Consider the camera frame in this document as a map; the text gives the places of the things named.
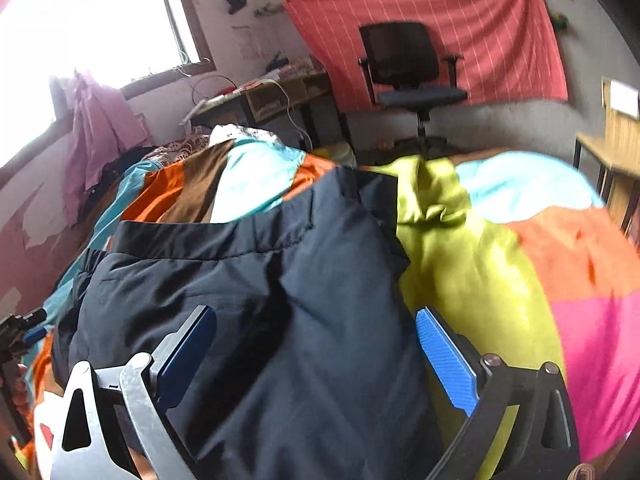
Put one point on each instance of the bright window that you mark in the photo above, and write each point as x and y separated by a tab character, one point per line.
90	35

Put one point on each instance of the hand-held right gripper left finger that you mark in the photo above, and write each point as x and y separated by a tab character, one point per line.
185	360

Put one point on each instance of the red striped wall cloth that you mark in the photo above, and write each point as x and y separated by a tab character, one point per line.
500	35

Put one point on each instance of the small green wall object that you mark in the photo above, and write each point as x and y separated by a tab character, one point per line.
561	21

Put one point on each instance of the wooden desk with shelf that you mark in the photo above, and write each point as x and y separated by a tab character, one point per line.
295	87

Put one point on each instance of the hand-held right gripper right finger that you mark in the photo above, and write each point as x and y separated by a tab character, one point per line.
447	360

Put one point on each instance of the black wall ornament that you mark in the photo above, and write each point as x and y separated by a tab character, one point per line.
235	4

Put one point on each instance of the red patterned cloth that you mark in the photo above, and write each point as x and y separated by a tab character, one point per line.
180	145

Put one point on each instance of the black office chair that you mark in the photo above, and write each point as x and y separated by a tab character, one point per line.
395	55

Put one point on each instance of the pile of papers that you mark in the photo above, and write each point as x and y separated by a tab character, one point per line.
292	69

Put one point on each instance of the dark navy puffer jacket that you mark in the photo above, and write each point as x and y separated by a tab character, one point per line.
300	310

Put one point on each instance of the pink hanging cloth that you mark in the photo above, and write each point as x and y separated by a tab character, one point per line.
105	125

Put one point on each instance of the wooden side table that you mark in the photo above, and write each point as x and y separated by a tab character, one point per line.
617	155

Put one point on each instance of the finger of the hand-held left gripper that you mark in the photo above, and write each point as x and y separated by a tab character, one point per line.
36	336

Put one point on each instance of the white paper note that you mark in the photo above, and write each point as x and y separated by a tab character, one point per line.
246	41

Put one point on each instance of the yellow-green bin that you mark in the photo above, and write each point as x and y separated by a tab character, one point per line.
340	154

